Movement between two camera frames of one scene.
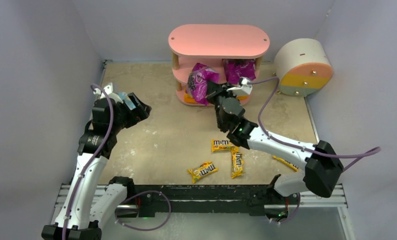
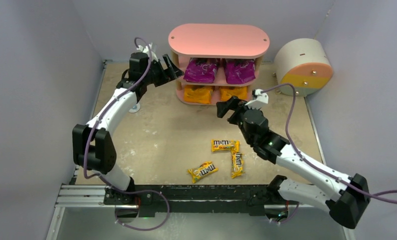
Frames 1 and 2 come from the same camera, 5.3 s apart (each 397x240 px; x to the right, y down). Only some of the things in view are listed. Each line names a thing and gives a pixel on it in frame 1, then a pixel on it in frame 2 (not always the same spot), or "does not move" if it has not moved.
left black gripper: x=132 y=110 → x=162 y=72
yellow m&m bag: x=205 y=168 does not move
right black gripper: x=215 y=94 → x=234 y=110
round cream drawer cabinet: x=302 y=67 does not move
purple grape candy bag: x=197 y=80 → x=201 y=70
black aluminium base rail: x=199 y=200 does not move
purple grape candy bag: x=235 y=69 does not move
